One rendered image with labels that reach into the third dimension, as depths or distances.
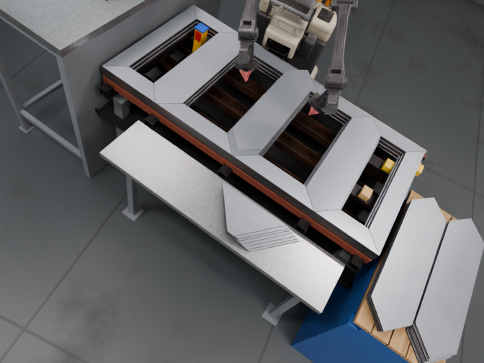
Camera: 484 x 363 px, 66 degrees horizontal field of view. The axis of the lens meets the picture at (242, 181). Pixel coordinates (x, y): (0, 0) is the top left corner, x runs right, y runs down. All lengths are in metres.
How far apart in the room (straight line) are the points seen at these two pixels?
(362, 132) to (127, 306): 1.61
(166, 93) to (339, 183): 0.94
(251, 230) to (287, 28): 1.39
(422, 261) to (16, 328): 2.03
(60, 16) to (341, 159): 1.45
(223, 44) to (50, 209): 1.44
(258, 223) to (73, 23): 1.21
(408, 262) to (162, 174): 1.17
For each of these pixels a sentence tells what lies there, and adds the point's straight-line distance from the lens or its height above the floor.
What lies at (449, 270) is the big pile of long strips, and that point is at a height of 0.85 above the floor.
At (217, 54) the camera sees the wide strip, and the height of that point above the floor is 0.87.
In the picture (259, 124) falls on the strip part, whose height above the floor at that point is 0.87.
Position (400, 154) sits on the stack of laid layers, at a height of 0.84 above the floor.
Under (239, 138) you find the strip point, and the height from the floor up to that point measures 0.87.
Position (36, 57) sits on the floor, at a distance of 3.37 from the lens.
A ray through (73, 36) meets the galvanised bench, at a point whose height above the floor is 1.05.
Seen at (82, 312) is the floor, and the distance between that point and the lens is 2.31.
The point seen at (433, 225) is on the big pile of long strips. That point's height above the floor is 0.85.
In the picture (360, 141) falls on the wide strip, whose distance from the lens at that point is 2.03.
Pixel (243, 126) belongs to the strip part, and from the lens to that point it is 1.82.
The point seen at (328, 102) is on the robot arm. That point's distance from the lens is 1.63.
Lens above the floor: 2.24
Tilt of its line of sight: 57 degrees down
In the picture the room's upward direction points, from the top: 24 degrees clockwise
